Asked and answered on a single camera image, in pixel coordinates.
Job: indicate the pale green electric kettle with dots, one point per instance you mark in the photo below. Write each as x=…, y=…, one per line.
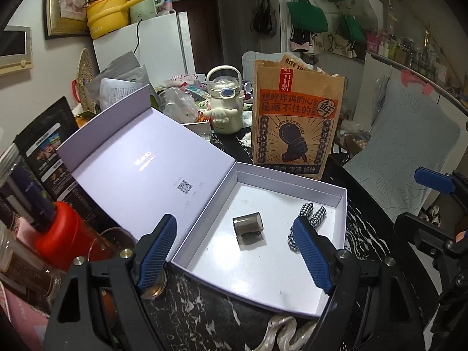
x=142, y=3

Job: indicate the black handbag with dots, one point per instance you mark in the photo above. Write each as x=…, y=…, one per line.
x=263, y=14

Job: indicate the dark brown door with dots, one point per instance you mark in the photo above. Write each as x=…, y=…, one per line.
x=197, y=25

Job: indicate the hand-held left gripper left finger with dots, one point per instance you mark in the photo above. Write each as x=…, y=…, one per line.
x=157, y=256

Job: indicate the black white checkered hair bow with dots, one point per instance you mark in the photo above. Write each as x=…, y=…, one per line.
x=316, y=215

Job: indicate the yellow cooking pot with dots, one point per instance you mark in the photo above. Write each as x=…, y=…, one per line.
x=106, y=18

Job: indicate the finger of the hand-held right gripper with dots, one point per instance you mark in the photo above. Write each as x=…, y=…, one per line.
x=435, y=182
x=424, y=232

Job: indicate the brown printed paper bag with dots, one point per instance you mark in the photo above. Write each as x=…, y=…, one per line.
x=292, y=135

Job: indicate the grey plastic mailer bag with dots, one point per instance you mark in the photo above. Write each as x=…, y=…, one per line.
x=124, y=65

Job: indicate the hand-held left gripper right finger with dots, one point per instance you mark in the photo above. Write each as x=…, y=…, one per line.
x=312, y=259

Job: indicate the pale blue chair cushion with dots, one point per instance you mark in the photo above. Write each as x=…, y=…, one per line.
x=402, y=146

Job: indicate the red canister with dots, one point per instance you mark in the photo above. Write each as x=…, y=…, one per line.
x=69, y=234

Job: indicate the white wall intercom panel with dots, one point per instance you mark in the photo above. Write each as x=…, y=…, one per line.
x=14, y=49

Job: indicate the lavender gift box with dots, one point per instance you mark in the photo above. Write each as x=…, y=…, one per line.
x=146, y=146

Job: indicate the clear crumpled plastic bag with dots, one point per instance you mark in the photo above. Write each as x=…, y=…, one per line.
x=179, y=106

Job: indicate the row of bottles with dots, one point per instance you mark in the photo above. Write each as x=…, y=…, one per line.
x=413, y=51

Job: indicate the gold framed picture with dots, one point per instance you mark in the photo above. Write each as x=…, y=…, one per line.
x=65, y=3

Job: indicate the cream cartoon kettle bottle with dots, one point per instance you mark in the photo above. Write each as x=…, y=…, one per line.
x=223, y=117

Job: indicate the white refrigerator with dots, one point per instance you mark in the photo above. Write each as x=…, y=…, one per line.
x=157, y=44

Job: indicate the white printed paper sheet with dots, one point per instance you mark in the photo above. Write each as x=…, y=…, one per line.
x=120, y=93

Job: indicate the black snack bag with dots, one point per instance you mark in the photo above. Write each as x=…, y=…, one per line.
x=44, y=142

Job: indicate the silver ribbon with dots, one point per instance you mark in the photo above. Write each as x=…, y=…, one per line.
x=281, y=332

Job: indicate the clear glass cup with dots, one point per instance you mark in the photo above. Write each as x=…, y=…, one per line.
x=109, y=241

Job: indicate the round metal lid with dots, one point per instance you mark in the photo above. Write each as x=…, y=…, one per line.
x=155, y=289

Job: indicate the round woven mat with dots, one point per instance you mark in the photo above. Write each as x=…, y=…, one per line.
x=86, y=69

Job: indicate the glass jar with brown contents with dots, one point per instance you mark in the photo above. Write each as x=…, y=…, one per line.
x=25, y=270

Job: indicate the pink bottle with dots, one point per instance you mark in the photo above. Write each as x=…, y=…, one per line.
x=169, y=5

